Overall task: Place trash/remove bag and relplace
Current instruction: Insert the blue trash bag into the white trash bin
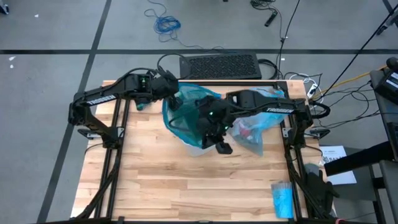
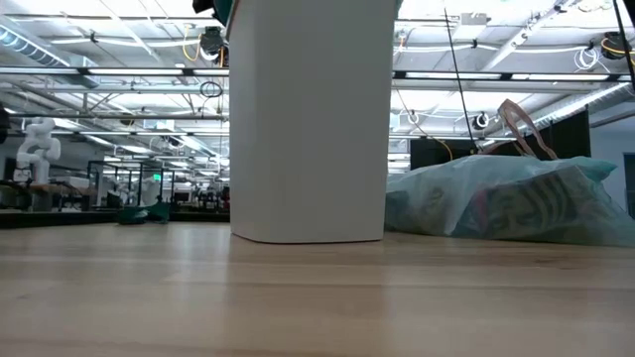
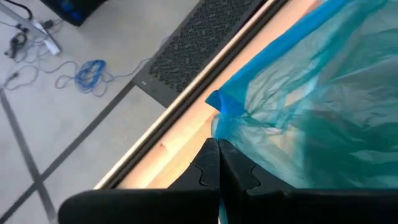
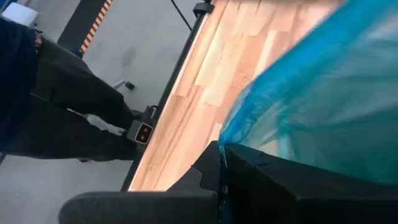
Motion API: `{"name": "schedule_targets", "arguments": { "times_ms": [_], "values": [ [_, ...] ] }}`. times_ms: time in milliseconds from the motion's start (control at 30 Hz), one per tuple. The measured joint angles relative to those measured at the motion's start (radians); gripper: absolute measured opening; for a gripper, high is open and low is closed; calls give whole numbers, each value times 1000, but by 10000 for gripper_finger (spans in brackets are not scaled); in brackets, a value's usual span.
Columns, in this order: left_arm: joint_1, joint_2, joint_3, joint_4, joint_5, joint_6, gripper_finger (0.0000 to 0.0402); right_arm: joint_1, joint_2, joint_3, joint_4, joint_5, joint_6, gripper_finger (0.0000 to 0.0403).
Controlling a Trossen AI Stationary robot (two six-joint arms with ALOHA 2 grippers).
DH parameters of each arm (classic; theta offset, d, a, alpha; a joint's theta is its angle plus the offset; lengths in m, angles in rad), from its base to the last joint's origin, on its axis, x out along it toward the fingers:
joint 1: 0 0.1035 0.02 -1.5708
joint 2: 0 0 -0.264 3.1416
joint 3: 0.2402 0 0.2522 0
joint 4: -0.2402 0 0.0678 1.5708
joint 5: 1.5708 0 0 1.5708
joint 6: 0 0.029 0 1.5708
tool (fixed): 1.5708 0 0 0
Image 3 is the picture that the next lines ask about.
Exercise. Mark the black perforated metal case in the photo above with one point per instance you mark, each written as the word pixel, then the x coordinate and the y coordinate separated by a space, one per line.
pixel 192 46

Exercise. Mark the large teal cloth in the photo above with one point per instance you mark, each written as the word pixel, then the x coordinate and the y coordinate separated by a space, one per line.
pixel 326 93

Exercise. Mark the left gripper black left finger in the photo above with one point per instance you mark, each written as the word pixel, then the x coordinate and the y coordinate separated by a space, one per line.
pixel 140 207

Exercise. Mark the black aluminium rig frame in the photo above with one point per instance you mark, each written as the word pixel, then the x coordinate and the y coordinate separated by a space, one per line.
pixel 192 90

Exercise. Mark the white power strip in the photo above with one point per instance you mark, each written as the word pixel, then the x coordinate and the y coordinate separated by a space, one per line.
pixel 51 46

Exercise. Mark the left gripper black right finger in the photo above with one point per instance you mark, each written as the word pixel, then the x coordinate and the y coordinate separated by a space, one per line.
pixel 295 207

